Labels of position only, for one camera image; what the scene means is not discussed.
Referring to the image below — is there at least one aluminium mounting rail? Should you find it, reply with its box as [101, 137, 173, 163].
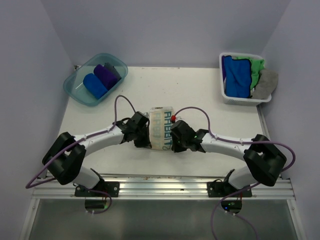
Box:
[31, 175, 296, 200]

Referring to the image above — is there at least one teal translucent plastic bin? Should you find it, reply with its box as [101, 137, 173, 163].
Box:
[63, 53, 128, 107]

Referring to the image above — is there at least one green cloth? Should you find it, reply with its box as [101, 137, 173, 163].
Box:
[233, 56, 265, 91]

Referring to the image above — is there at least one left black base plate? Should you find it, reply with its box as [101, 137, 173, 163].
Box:
[74, 181, 120, 198]

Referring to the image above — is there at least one grey cloth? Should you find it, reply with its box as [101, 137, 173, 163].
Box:
[251, 68, 279, 100]

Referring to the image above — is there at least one rolled dark grey towel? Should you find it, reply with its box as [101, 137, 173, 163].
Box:
[104, 62, 122, 81]

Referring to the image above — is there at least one dark blue cloth in basket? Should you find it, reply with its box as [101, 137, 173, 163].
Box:
[223, 55, 252, 99]

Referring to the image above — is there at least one white laundry basket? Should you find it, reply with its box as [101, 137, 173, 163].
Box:
[218, 52, 272, 107]

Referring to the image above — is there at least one rolled purple towel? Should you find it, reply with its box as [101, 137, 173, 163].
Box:
[93, 64, 118, 91]

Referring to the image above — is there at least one blue towel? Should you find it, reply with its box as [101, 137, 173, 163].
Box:
[83, 73, 108, 99]

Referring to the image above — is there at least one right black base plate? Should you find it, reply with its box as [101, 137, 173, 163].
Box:
[206, 179, 238, 198]

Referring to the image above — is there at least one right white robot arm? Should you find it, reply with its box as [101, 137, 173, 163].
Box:
[170, 120, 287, 197]

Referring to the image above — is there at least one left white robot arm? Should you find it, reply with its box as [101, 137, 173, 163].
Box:
[42, 111, 151, 197]

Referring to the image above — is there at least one patterned white cloth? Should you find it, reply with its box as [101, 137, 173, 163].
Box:
[149, 106, 174, 151]

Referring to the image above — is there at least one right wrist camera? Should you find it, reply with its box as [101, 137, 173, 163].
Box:
[170, 114, 183, 123]

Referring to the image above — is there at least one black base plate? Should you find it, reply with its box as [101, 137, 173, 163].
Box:
[74, 181, 120, 198]
[206, 179, 238, 198]

